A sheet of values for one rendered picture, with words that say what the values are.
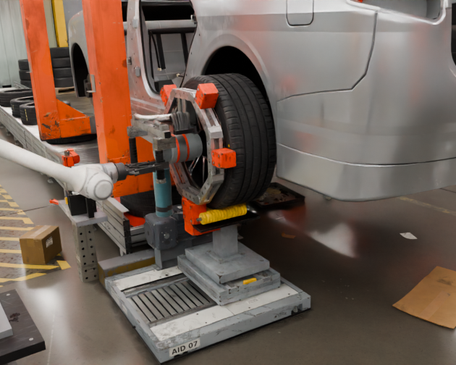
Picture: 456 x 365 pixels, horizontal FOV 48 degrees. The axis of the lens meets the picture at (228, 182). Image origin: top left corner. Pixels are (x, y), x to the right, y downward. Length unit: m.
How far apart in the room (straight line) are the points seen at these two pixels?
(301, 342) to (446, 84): 1.30
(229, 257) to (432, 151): 1.23
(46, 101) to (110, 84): 1.95
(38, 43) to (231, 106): 2.65
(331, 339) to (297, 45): 1.33
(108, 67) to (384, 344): 1.90
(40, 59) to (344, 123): 3.22
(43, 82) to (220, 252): 2.53
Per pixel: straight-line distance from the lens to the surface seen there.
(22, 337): 2.16
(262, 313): 2.52
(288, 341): 2.47
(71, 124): 4.73
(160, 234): 2.80
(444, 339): 2.62
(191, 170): 2.70
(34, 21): 4.63
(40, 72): 4.64
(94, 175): 1.96
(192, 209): 2.51
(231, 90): 2.34
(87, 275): 3.13
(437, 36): 1.85
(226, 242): 2.68
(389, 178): 1.93
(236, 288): 2.56
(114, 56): 2.76
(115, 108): 2.78
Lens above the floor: 1.39
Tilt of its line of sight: 17 degrees down
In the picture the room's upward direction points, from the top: 2 degrees counter-clockwise
